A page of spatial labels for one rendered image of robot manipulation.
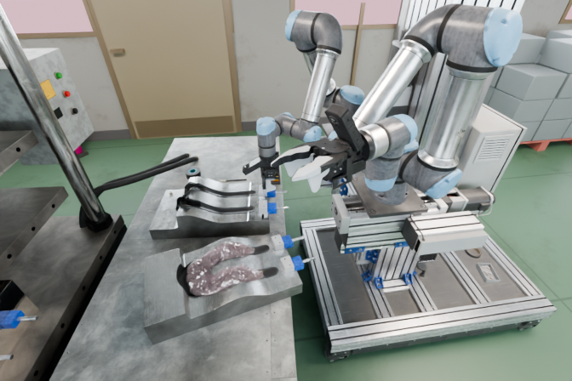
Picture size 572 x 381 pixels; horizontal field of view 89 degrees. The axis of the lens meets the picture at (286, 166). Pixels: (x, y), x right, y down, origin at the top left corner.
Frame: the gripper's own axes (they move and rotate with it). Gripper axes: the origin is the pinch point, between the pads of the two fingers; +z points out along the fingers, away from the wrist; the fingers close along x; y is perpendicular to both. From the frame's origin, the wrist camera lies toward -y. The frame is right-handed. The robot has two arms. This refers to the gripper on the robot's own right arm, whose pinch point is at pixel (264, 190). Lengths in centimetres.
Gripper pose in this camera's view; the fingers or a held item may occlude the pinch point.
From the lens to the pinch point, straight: 135.4
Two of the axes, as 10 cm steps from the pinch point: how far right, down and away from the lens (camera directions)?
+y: 10.0, -0.3, 0.5
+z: 0.0, 8.2, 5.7
